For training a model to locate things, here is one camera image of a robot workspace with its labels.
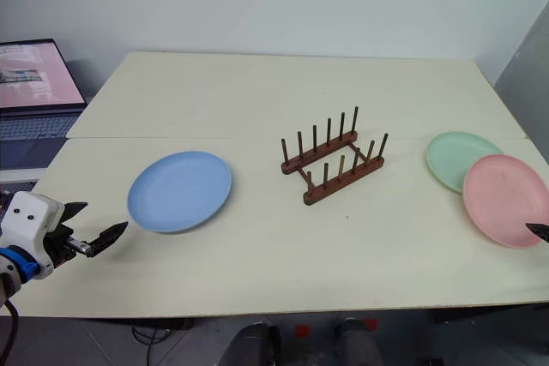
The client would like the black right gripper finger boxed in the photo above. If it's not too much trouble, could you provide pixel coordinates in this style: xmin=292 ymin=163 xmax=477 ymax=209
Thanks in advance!
xmin=525 ymin=222 xmax=549 ymax=243

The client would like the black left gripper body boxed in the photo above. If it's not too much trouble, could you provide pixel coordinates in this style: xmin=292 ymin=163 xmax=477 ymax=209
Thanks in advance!
xmin=42 ymin=222 xmax=94 ymax=267

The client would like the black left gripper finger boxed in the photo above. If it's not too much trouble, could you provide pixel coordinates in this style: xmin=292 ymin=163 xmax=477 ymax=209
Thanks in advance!
xmin=58 ymin=201 xmax=89 ymax=226
xmin=87 ymin=220 xmax=130 ymax=259

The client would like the wooden dish rack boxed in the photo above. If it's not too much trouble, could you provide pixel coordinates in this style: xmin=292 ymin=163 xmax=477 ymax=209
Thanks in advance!
xmin=281 ymin=105 xmax=389 ymax=207

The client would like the pink plate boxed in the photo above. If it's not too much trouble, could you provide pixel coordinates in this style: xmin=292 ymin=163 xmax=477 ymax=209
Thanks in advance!
xmin=462 ymin=153 xmax=549 ymax=249

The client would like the blue plate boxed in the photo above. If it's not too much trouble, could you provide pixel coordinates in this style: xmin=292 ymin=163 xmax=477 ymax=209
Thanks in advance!
xmin=126 ymin=150 xmax=233 ymax=236

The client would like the green plate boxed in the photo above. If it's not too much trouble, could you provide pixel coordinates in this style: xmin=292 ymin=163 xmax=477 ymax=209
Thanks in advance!
xmin=425 ymin=130 xmax=505 ymax=193

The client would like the grey open laptop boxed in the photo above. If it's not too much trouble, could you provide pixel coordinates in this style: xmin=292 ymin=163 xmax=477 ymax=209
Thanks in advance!
xmin=0 ymin=38 xmax=89 ymax=171

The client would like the dark rounded shape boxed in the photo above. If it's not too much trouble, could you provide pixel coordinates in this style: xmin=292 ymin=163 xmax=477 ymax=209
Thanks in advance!
xmin=333 ymin=317 xmax=385 ymax=366
xmin=220 ymin=322 xmax=282 ymax=366

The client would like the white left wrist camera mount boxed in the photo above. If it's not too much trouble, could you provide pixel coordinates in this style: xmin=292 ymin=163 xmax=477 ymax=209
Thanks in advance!
xmin=0 ymin=191 xmax=66 ymax=278

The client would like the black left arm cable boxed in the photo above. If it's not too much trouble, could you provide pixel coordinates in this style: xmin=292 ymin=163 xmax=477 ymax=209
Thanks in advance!
xmin=3 ymin=298 xmax=21 ymax=366

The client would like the black floor cable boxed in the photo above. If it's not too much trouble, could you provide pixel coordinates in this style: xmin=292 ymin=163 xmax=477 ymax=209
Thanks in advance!
xmin=130 ymin=321 xmax=173 ymax=366

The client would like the grey wall panel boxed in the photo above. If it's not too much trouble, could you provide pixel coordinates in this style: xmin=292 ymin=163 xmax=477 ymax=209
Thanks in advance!
xmin=492 ymin=9 xmax=549 ymax=143

